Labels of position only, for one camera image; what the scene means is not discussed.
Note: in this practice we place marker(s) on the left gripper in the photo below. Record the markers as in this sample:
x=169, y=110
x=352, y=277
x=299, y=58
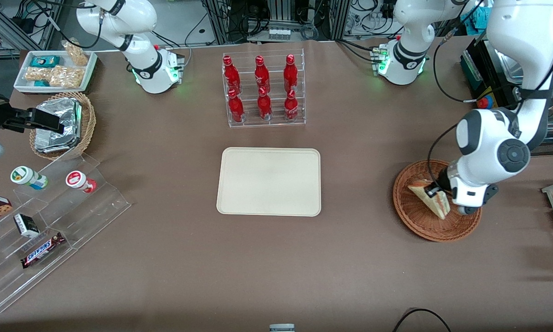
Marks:
x=442, y=180

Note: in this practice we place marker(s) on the triangular sandwich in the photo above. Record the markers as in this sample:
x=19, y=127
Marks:
x=435, y=207

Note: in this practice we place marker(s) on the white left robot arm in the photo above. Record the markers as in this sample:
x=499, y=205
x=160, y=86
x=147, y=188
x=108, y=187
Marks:
x=525, y=46

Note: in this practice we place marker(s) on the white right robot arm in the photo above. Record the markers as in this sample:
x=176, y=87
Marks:
x=138, y=50

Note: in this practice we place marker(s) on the brown round wicker basket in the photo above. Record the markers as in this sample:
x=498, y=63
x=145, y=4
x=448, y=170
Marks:
x=419, y=223

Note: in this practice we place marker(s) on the white rectangular snack tray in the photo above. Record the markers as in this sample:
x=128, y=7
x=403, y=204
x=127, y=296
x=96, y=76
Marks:
x=22, y=85

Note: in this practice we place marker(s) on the light tan wicker basket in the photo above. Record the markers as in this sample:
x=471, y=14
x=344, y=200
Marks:
x=88, y=122

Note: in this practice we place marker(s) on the cream rectangular tray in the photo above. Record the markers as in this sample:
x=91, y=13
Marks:
x=269, y=182

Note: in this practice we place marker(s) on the foil wrapped food pack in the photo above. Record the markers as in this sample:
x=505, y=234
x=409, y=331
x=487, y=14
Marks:
x=57, y=115

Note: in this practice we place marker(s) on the small teal packet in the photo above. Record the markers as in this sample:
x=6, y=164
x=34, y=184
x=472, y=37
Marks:
x=42, y=83

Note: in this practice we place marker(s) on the clear bag of crackers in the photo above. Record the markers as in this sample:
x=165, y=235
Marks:
x=75, y=54
x=68, y=77
x=38, y=74

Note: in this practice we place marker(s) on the green lid yogurt cup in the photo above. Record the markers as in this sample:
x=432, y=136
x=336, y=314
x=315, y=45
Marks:
x=25, y=176

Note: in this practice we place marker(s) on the teal snack box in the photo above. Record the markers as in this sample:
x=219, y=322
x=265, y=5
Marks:
x=44, y=61

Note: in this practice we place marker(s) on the red lid yogurt cup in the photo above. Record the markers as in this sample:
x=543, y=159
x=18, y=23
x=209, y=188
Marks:
x=78, y=180

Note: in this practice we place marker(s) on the red emergency stop button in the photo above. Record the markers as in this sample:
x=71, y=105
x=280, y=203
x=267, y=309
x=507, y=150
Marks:
x=484, y=102

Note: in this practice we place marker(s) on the clear acrylic stepped display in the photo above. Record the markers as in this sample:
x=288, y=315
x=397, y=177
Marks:
x=82, y=216

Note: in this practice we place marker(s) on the small black white box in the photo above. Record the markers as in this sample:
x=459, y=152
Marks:
x=26, y=225

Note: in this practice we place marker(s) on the snickers chocolate bar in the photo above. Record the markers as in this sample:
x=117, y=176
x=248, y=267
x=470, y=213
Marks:
x=42, y=250

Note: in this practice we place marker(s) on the black equipment box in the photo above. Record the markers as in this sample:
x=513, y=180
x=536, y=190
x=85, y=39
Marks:
x=484, y=69

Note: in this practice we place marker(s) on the stainless steel pan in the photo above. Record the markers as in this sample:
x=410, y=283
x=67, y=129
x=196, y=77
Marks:
x=511, y=69

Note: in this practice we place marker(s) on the red cola bottle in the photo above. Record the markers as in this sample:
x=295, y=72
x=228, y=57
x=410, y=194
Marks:
x=261, y=74
x=230, y=74
x=235, y=108
x=291, y=107
x=290, y=74
x=264, y=107

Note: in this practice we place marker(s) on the clear acrylic bottle rack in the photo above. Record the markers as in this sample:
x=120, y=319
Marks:
x=276, y=123

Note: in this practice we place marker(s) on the teal cloth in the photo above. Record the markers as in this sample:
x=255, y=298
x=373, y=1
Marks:
x=480, y=18

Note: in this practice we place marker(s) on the small grey device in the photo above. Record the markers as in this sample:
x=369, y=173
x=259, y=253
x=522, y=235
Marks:
x=282, y=328

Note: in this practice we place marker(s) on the white power strip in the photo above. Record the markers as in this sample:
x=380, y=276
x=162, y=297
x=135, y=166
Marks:
x=279, y=33

